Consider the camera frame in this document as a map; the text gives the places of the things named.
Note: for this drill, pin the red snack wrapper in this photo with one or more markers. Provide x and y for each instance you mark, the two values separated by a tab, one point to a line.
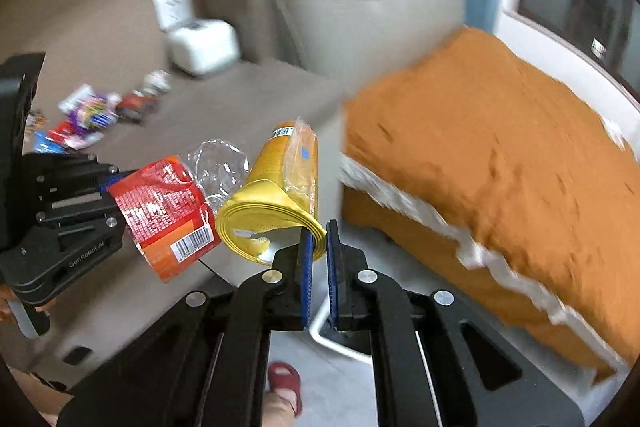
160	217

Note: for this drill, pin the clear plastic wrapper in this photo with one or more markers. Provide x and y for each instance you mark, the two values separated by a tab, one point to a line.
215	167

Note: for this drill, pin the orange blanket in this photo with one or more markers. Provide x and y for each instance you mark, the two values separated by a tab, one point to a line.
490	167

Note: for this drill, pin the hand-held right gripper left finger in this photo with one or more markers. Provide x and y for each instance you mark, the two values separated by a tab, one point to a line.
306	279

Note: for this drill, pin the red slipper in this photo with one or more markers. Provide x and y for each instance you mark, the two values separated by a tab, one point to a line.
286	379

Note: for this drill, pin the white wall socket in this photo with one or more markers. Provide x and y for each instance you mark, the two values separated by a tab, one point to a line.
172	9

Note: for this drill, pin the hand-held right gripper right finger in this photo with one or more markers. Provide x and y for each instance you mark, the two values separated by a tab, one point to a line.
333	284

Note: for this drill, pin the white round bin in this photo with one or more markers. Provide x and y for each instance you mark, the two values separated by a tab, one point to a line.
327	337

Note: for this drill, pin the yellow snack bag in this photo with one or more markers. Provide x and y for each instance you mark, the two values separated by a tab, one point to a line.
275	192

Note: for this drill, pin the person's foot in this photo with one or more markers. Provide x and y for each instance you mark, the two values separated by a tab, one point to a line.
277	409

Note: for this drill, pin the person's left hand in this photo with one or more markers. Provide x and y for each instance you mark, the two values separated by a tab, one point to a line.
5	306

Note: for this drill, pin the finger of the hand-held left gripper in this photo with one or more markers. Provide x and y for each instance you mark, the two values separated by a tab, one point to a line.
70	179
60	257

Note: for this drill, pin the white small appliance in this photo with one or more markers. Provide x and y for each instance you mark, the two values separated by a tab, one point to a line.
202	44

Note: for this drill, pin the pile of colourful snack packets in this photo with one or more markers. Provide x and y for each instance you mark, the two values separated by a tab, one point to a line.
90	112

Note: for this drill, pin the person's leg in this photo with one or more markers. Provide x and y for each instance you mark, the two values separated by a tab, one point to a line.
35	394

